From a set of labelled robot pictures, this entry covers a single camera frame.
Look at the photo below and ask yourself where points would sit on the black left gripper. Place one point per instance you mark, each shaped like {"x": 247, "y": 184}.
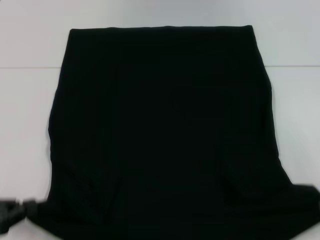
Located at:
{"x": 8, "y": 211}

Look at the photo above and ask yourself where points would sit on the black t-shirt with white print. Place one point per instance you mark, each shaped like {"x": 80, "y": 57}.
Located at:
{"x": 162, "y": 125}

